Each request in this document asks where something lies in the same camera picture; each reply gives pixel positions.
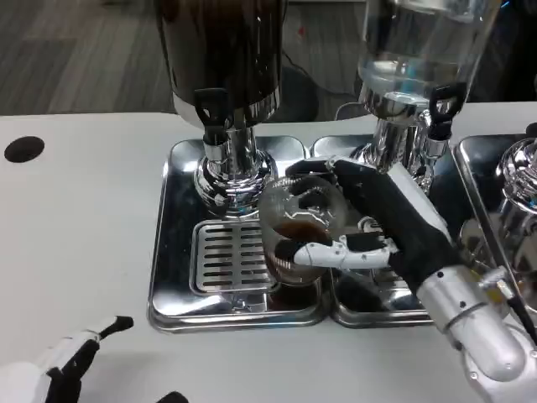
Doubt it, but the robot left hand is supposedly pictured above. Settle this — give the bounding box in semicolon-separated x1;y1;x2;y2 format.
0;315;190;403

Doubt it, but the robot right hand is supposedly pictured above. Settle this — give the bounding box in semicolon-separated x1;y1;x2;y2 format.
274;155;461;293

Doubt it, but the slotted steel drip grid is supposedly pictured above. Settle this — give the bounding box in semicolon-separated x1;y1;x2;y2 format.
189;218;280;295

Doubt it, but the steel tray under dark dispenser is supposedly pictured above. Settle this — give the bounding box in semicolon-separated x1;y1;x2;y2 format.
146;136;333;335

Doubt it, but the steel tray under clear dispenser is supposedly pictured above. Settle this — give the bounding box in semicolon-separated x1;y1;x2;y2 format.
310;134;487;330

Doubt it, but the clear ribbed glass cup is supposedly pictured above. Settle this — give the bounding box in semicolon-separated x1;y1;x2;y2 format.
256;174;350;287

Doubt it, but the chrome dispenser pedestal at edge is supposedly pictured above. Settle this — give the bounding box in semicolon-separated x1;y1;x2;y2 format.
496;136;537;276

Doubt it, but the clear water drink dispenser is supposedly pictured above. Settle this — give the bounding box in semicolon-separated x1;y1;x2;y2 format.
354;0;503;195

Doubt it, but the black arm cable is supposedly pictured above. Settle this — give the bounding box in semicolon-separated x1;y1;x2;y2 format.
482;270;537;338

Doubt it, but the black round counter grommet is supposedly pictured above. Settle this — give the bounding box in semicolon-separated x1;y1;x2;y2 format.
3;135;46;165

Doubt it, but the black tap of dark dispenser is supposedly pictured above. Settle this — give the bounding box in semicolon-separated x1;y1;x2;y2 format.
193;87;230;163

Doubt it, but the black tap of clear dispenser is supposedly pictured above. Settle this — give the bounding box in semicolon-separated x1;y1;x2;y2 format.
422;82;468;159

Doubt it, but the steel tray at edge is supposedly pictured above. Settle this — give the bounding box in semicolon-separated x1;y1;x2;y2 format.
455;133;537;297

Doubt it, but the black round stand base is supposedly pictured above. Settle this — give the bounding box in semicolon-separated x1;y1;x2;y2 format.
280;66;321;123

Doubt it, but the dark coffee drink dispenser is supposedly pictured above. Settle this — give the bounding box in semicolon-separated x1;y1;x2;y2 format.
153;0;283;220

